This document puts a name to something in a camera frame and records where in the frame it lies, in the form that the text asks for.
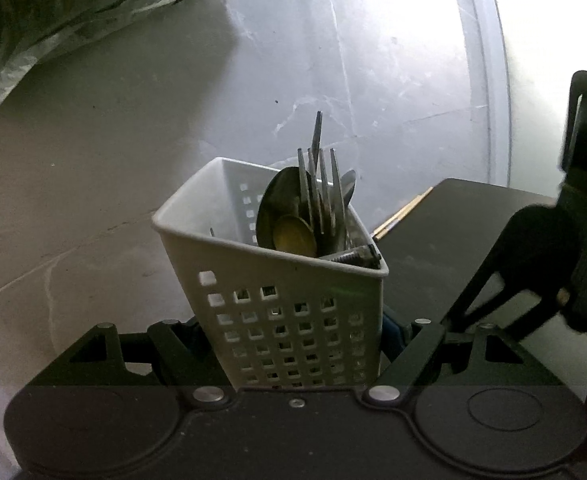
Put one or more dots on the silver metal spoon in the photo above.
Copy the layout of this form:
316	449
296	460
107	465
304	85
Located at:
278	200

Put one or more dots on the silver metal utensil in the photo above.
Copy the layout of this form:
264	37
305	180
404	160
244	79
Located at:
349	187

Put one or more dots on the small gold spoon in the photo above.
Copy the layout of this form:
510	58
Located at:
293	234

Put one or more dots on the clear bag of dried leaves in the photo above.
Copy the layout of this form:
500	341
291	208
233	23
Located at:
48	20

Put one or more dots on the wooden chopstick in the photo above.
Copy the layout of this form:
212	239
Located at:
388	230
398	215

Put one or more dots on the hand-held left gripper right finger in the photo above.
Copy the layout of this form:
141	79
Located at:
392	334

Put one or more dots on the white perforated utensil basket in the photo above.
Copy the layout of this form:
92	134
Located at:
283	320

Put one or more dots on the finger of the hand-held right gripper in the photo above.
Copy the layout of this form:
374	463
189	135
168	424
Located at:
518	260

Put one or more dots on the silver metal fork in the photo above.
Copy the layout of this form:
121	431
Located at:
326	195

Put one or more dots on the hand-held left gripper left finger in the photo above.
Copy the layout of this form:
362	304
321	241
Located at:
183	345

